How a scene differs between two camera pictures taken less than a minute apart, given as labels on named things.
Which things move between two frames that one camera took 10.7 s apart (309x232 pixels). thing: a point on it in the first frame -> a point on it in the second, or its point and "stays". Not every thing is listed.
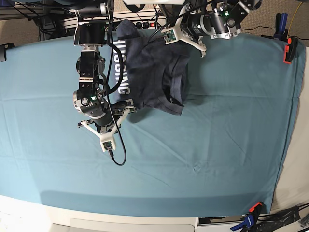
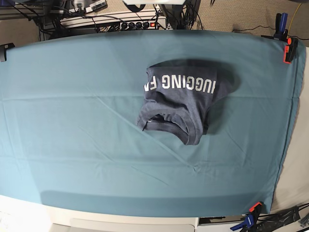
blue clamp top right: [281, 33] stays
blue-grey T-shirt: [148, 73] -> [179, 97]
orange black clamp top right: [290, 50] stays
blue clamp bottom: [248, 222] stays
